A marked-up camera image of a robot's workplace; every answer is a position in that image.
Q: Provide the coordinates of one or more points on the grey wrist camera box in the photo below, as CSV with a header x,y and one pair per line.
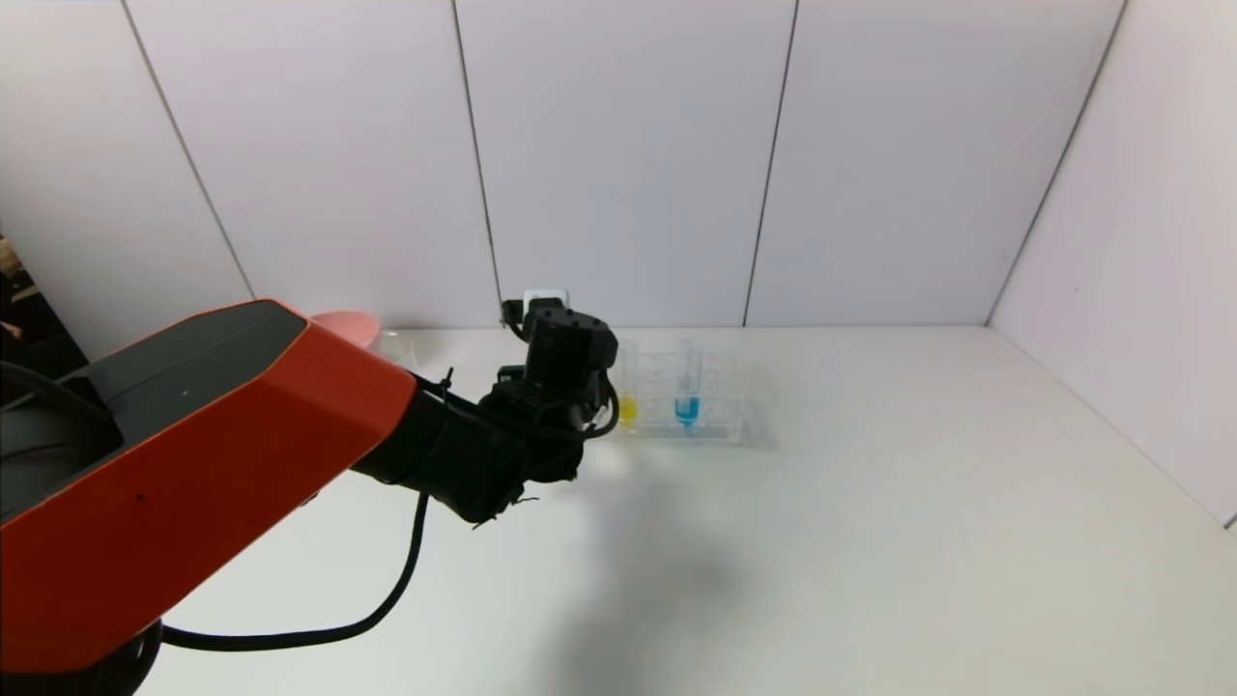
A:
x,y
546,296

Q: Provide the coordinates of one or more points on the clear glass beaker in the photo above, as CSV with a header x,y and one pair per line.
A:
x,y
398,348

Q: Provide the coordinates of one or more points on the clear acrylic test tube rack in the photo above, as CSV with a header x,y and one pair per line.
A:
x,y
720,416

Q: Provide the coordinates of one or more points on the pink bowl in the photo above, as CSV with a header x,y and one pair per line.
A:
x,y
348,327

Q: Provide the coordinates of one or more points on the test tube with blue pigment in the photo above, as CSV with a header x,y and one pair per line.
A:
x,y
687,408

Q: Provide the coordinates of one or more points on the orange and black left arm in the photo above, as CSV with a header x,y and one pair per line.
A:
x,y
193,435

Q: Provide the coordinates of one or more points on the test tube with yellow pigment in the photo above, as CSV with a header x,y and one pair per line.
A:
x,y
628,410

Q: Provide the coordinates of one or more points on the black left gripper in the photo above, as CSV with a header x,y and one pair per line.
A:
x,y
512,375

